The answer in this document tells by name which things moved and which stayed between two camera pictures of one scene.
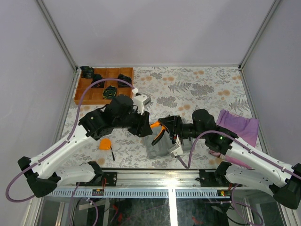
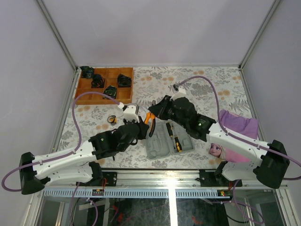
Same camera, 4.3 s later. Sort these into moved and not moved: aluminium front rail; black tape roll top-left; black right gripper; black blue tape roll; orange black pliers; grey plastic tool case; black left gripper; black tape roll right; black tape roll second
Moved: black right gripper; black left gripper; orange black pliers
Not moved: black tape roll right; aluminium front rail; black blue tape roll; black tape roll second; grey plastic tool case; black tape roll top-left
